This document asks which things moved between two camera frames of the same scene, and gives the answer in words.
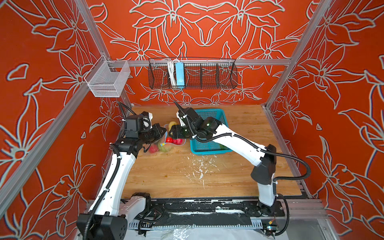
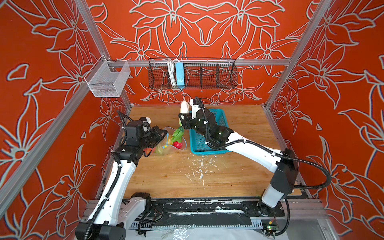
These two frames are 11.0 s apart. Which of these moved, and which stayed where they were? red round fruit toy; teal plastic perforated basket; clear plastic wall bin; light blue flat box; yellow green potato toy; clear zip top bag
Moved: red round fruit toy; yellow green potato toy
Stayed: clear plastic wall bin; teal plastic perforated basket; light blue flat box; clear zip top bag
